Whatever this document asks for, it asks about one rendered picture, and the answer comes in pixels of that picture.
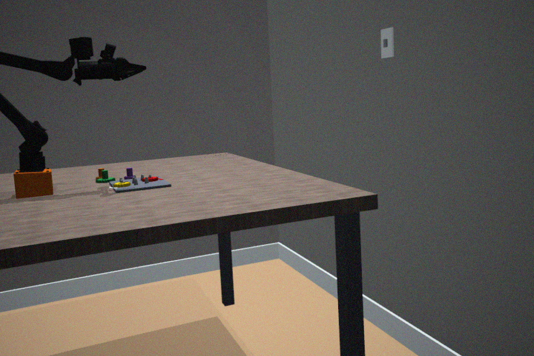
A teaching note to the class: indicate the yellow gear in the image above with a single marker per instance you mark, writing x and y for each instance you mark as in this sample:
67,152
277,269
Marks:
122,184

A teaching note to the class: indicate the orange gear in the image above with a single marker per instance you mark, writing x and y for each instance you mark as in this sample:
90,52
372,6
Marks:
100,173

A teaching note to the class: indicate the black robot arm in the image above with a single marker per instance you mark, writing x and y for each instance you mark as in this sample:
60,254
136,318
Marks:
31,160

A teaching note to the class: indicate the purple gear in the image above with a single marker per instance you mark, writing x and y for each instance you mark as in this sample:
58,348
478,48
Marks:
129,173

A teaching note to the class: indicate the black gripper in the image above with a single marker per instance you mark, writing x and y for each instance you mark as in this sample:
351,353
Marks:
118,70

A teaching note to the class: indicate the green gear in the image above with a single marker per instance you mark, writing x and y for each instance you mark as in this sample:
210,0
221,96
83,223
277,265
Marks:
105,177

